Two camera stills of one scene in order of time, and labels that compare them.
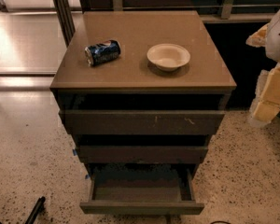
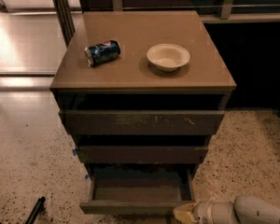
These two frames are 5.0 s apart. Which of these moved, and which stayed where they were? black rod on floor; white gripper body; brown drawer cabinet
Moved: white gripper body
Stayed: brown drawer cabinet; black rod on floor
